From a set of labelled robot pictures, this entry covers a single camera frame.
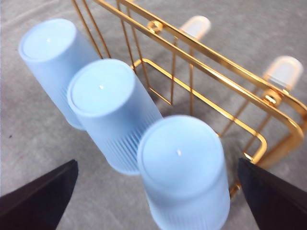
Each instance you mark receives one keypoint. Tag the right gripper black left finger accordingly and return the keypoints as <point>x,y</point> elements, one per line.
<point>36,206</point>

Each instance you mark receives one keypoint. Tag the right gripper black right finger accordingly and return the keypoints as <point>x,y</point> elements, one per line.
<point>275,203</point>

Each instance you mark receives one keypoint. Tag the blue ribbed plastic cup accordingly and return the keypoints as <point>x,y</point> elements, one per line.
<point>100,91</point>
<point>180,155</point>
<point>48,40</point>

